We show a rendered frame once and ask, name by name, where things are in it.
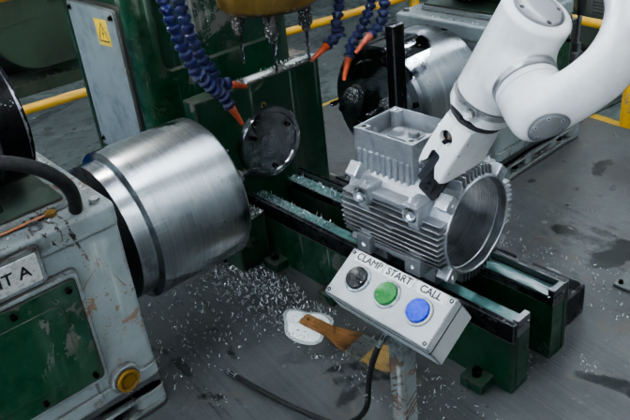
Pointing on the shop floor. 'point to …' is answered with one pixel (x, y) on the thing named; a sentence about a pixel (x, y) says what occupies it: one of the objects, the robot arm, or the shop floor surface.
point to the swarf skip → (35, 25)
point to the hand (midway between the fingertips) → (433, 184)
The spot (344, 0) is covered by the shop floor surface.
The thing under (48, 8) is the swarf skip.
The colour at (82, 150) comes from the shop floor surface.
